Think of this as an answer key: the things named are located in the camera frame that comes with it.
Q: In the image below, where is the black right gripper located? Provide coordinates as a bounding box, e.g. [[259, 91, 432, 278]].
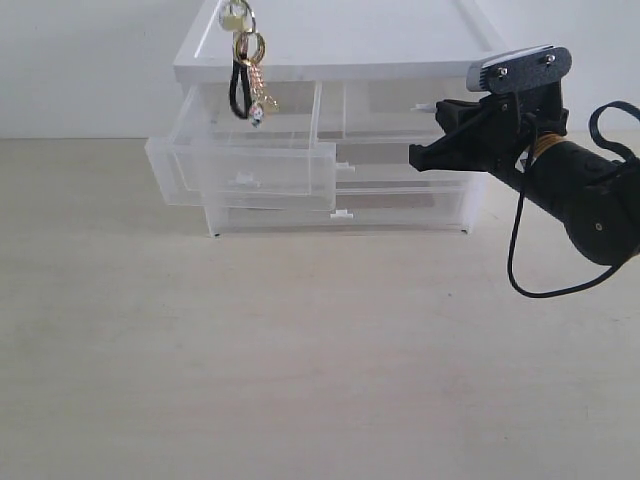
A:
[[408, 81, 569, 173]]

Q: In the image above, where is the gold keychain with black strap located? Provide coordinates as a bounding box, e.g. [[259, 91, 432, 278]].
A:
[[218, 1, 279, 128]]

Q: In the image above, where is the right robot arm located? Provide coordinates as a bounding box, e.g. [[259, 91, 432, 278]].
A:
[[408, 82, 639, 266]]

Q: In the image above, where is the white plastic drawer cabinet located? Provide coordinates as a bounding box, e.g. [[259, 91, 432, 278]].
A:
[[174, 1, 503, 222]]

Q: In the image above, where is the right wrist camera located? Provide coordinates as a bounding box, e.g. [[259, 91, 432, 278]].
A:
[[466, 45, 573, 94]]

